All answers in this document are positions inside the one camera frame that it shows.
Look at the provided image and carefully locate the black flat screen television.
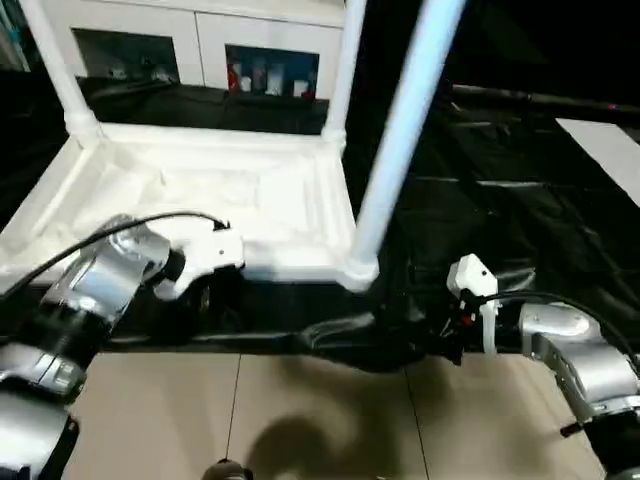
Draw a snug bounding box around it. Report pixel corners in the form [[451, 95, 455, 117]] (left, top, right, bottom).
[[451, 0, 640, 114]]

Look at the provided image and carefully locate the white cabinet with glass doors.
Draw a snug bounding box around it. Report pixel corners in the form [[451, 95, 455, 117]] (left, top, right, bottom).
[[17, 0, 347, 100]]

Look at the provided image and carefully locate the white plastic table top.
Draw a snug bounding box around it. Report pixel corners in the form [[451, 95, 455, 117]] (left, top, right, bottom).
[[0, 121, 382, 296]]

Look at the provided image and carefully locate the white plastic table leg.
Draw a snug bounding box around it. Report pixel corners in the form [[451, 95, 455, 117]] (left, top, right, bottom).
[[346, 0, 470, 284], [18, 0, 104, 141], [321, 0, 370, 146]]

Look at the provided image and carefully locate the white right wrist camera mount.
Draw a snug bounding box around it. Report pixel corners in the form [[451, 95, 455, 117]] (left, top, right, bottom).
[[445, 253, 502, 355]]

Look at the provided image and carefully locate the black plastic mat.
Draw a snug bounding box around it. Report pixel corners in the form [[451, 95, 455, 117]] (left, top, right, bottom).
[[0, 69, 640, 374]]

